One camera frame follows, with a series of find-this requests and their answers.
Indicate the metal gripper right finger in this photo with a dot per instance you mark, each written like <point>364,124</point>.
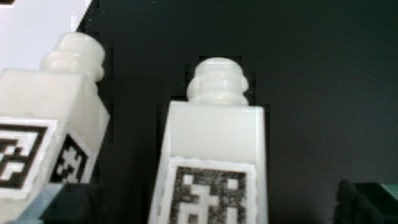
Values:
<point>366,203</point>

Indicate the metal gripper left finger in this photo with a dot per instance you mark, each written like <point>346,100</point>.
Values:
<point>67,204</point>

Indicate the white leg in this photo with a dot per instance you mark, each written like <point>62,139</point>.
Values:
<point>209,190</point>
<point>53,118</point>

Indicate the white marker sheet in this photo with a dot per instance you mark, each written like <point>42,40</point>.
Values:
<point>35,20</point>

